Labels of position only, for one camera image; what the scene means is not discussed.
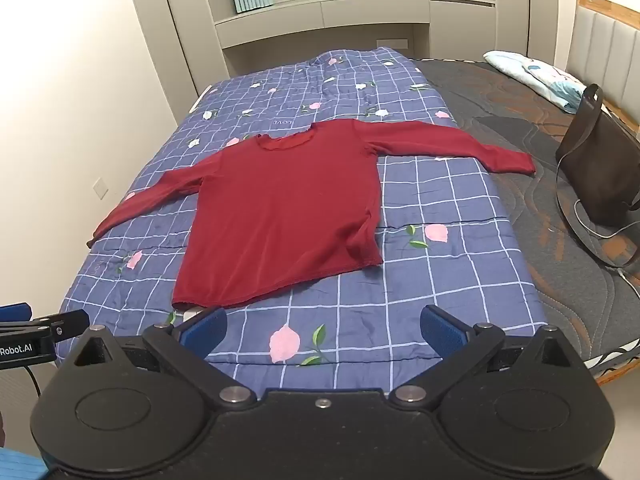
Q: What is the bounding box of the brown leather bag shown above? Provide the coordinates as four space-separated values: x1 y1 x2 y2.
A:
555 83 640 271

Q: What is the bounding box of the person's blue clothing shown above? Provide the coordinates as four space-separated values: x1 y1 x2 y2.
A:
0 447 48 480

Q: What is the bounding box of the beige built-in cabinet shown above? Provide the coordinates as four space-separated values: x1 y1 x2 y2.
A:
122 0 571 96

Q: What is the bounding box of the blue checked floral quilt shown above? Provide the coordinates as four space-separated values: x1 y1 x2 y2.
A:
54 47 548 396

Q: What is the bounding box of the white cable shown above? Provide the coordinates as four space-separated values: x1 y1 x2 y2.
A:
572 200 640 301

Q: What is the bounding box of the dark patterned mattress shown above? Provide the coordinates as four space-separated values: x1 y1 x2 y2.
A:
410 57 640 386

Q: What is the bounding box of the padded headboard with wooden frame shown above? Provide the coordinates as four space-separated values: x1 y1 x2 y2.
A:
565 0 640 131

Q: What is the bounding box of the red long-sleeved sweater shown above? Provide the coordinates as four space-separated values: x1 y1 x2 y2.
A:
86 120 537 311

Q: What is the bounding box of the white floral pillow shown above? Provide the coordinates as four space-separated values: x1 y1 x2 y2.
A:
482 50 596 115

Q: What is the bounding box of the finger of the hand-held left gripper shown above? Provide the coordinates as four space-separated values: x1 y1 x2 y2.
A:
0 310 91 344
0 302 32 323

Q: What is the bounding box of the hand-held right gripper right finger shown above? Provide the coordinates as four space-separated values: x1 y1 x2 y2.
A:
389 305 583 410

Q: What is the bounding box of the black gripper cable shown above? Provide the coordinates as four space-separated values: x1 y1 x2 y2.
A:
25 366 44 412

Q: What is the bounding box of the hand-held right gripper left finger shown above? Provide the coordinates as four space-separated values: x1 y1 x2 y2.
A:
65 306 258 411

